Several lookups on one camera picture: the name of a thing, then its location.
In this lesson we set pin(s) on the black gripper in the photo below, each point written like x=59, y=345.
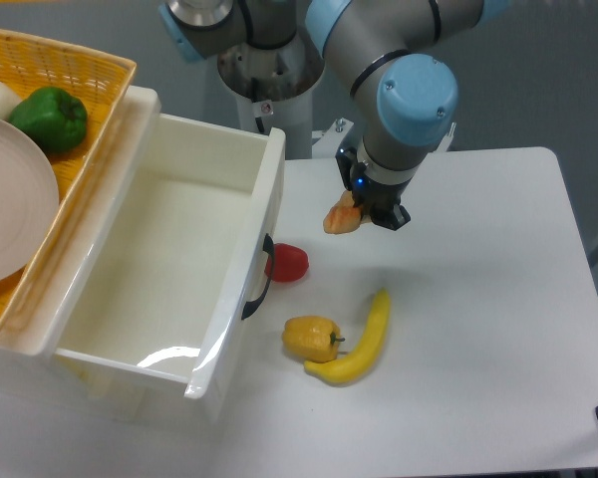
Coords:
x=375, y=188

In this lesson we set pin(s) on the triangle toasted bread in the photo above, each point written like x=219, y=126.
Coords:
x=344, y=216

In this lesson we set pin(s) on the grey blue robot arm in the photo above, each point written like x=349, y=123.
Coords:
x=376, y=49

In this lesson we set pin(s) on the white upper drawer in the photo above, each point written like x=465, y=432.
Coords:
x=166, y=284

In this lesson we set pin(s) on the white drawer cabinet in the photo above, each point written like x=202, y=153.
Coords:
x=29, y=336

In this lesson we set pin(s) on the red bell pepper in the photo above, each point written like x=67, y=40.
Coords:
x=291, y=264

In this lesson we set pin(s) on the yellow bell pepper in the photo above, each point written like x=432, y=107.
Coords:
x=312, y=338

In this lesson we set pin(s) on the yellow banana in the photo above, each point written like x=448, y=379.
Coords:
x=367, y=350

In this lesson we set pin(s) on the green bell pepper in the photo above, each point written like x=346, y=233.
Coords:
x=54, y=119

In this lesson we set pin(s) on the pink round plate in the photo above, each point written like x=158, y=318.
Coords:
x=29, y=199

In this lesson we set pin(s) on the black drawer handle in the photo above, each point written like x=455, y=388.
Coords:
x=265, y=270

